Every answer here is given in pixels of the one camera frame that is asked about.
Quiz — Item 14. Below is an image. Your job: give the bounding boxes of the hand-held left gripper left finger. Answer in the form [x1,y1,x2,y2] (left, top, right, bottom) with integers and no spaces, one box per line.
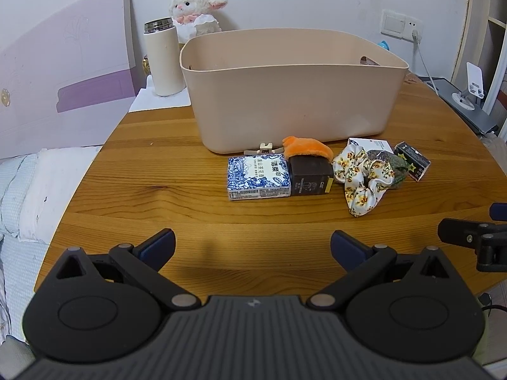
[53,227,202,313]

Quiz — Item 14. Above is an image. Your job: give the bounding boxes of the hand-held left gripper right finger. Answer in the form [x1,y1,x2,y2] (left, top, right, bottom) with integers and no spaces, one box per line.
[309,230,454,313]

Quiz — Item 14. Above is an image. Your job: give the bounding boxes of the floral white scrunchie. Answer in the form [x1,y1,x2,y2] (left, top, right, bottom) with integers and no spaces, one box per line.
[332,144,395,218]

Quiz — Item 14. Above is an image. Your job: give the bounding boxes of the dark brown box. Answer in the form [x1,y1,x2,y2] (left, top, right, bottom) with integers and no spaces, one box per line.
[287,155,334,197]

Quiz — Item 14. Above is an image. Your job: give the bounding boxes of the small black starred box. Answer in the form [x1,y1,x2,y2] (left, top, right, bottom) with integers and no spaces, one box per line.
[394,141,432,182]

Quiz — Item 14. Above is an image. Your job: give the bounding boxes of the dark green scrunchie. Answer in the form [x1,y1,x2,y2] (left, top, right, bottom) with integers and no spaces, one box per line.
[366,148,409,189]

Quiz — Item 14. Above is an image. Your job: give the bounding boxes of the grey laptop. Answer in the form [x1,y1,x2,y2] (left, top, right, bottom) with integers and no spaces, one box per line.
[419,75,500,135]

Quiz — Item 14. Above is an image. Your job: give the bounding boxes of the white card packaging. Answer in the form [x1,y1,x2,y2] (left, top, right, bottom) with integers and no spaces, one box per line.
[348,138,394,156]

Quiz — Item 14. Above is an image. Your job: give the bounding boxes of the orange plush piece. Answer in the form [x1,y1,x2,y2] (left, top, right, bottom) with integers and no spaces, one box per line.
[282,136,333,163]

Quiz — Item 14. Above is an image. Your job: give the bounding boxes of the blue white patterned box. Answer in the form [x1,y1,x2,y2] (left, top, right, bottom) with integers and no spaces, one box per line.
[227,154,292,202]

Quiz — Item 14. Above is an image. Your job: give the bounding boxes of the white pillow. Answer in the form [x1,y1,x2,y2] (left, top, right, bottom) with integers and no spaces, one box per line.
[18,146,104,243]

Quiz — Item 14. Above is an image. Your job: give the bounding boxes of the beige hair clip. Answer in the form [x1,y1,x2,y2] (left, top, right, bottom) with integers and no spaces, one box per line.
[244,142,286,156]

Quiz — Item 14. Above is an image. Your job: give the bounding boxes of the white phone stand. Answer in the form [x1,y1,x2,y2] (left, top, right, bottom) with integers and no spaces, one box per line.
[452,62,486,110]

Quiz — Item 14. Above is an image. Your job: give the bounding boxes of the light blue checked quilt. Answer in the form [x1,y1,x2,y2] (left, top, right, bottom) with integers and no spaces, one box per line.
[0,152,53,343]

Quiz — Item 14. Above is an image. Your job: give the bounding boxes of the white shelf unit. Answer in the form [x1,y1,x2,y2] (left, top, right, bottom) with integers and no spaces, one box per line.
[480,0,507,144]

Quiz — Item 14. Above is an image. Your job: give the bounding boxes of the white paper sheet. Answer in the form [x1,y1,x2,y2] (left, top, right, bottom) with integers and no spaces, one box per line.
[129,74,193,114]

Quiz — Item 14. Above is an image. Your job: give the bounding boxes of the beige plastic basket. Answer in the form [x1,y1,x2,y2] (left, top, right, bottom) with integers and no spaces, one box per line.
[179,28,410,155]

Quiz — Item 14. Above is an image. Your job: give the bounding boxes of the white thermos bottle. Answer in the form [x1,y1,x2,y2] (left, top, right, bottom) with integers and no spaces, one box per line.
[143,18,187,97]

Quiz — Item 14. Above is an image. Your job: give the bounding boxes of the pink and purple board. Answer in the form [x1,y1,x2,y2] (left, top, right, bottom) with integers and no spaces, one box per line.
[0,0,138,160]

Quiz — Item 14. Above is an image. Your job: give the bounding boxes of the white plush lamb toy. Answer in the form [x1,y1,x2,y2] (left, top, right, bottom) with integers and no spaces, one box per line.
[169,0,229,44]

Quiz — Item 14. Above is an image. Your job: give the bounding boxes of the black cable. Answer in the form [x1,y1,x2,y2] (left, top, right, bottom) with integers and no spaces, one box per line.
[477,292,507,319]

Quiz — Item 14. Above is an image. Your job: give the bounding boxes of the white plug with cable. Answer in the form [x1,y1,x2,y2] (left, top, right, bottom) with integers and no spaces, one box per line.
[411,28,441,96]

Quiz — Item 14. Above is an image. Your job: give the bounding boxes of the white wall socket panel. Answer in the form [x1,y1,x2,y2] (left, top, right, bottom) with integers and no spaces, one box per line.
[381,9,424,41]

